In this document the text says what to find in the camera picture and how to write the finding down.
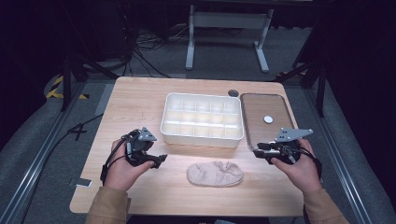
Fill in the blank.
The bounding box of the person's left hand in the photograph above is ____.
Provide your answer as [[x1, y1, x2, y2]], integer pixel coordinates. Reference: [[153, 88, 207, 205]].
[[103, 138, 156, 192]]

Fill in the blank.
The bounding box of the beige sock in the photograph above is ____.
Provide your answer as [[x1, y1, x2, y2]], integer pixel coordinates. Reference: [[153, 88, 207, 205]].
[[186, 160, 245, 189]]

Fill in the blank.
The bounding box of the white divided storage box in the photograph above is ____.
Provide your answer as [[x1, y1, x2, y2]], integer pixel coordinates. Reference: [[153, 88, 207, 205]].
[[160, 91, 245, 149]]

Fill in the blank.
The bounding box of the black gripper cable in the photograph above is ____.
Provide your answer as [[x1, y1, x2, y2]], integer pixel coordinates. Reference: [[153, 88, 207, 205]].
[[288, 145, 323, 182], [99, 130, 139, 185]]

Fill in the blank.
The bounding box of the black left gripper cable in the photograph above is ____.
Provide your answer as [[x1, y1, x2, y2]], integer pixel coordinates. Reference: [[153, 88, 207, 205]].
[[99, 130, 139, 185]]

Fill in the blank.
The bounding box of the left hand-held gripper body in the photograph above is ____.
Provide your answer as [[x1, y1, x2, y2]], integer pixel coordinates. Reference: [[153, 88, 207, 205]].
[[123, 126, 158, 167]]

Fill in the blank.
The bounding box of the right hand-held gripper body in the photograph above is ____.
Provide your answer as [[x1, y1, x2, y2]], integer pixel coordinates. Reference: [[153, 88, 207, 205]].
[[264, 127, 314, 166]]

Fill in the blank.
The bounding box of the tangle of black floor cables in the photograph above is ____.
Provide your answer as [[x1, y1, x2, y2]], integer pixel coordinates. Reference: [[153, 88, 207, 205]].
[[127, 22, 190, 78]]

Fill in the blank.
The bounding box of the small grey card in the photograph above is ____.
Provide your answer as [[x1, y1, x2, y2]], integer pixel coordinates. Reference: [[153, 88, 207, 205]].
[[68, 177, 93, 189]]

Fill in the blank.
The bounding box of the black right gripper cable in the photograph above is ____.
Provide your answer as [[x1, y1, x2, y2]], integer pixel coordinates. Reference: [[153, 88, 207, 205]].
[[288, 145, 323, 182]]

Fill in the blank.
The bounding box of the metal floor rail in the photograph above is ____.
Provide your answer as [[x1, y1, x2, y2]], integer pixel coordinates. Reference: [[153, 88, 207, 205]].
[[0, 81, 88, 224], [302, 88, 376, 224]]

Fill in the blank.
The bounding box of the white metal table frame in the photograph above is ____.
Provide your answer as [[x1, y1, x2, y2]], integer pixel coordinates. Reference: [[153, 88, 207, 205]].
[[185, 4, 275, 75]]

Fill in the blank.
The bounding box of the black tripod stand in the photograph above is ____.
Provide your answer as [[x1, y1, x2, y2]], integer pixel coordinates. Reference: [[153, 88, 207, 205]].
[[60, 50, 120, 113], [275, 57, 329, 119]]

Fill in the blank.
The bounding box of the person's right hand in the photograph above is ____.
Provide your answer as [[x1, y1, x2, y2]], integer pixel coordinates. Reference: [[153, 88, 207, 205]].
[[269, 137, 323, 194]]

